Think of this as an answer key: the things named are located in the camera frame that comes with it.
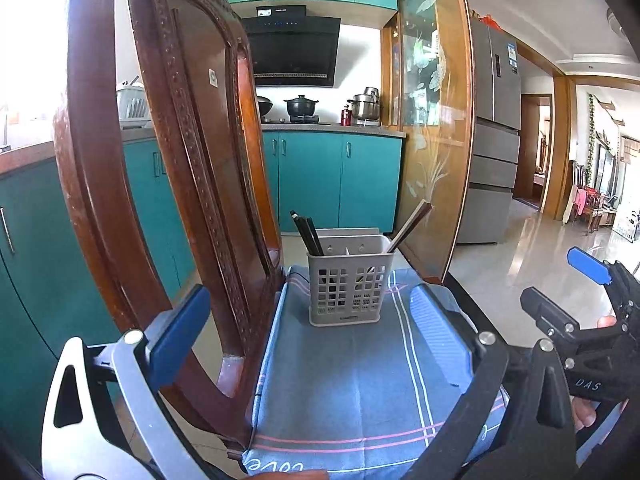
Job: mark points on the wood framed etched glass door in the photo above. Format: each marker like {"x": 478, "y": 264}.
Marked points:
{"x": 430, "y": 110}

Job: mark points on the blue striped towel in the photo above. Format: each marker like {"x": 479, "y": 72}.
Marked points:
{"x": 350, "y": 385}

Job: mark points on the carved wooden chair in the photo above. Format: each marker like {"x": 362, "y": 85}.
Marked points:
{"x": 200, "y": 160}

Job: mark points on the white wall socket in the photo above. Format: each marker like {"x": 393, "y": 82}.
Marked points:
{"x": 212, "y": 77}

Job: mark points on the grey kitchen countertop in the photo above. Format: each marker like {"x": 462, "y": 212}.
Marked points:
{"x": 350, "y": 130}

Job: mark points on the grey refrigerator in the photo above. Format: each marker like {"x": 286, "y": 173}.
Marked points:
{"x": 490, "y": 160}

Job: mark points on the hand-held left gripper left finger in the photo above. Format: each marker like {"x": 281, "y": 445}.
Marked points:
{"x": 180, "y": 340}

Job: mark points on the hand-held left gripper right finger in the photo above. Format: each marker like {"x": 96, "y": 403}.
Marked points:
{"x": 440, "y": 330}

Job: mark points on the reddish brown chopstick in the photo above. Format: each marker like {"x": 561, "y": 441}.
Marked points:
{"x": 417, "y": 217}

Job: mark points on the ceiling light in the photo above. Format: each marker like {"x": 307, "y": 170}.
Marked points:
{"x": 615, "y": 19}

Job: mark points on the white chopstick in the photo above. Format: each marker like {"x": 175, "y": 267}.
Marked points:
{"x": 404, "y": 232}

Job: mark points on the gas stove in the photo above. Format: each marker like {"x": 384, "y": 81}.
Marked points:
{"x": 305, "y": 120}

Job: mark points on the red bottle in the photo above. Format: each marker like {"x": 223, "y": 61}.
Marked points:
{"x": 345, "y": 116}

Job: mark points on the green garland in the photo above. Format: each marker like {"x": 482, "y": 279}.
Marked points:
{"x": 592, "y": 130}

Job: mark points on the dark brown chopstick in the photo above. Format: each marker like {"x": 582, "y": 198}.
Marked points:
{"x": 298, "y": 227}
{"x": 306, "y": 235}

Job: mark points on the wooden door frame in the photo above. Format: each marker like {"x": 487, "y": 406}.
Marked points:
{"x": 562, "y": 135}

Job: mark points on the small wooden chair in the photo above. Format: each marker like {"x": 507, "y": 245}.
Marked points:
{"x": 597, "y": 210}

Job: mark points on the black range hood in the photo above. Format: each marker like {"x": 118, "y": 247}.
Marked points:
{"x": 290, "y": 50}

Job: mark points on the white dish rack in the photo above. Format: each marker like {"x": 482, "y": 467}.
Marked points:
{"x": 132, "y": 107}

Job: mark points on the stainless steel pot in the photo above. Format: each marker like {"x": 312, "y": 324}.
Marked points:
{"x": 365, "y": 107}

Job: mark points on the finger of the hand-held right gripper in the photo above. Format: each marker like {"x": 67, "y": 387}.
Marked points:
{"x": 545, "y": 312}
{"x": 590, "y": 265}

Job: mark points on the red item on refrigerator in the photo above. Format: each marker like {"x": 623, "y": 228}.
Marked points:
{"x": 487, "y": 20}

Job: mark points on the black cooking pot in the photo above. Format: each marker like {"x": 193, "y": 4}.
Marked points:
{"x": 301, "y": 106}

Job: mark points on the pink cloth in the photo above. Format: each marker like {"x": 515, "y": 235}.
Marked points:
{"x": 579, "y": 200}

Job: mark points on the black chopstick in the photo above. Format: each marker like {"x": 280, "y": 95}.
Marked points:
{"x": 315, "y": 235}

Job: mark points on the beige plastic utensil holder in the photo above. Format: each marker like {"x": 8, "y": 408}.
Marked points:
{"x": 350, "y": 317}

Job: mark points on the black wok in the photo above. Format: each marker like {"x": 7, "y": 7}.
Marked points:
{"x": 264, "y": 107}

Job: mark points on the person's right hand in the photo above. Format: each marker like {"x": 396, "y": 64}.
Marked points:
{"x": 584, "y": 415}

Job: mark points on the teal lower kitchen cabinet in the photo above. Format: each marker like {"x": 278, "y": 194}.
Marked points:
{"x": 30, "y": 285}
{"x": 320, "y": 180}

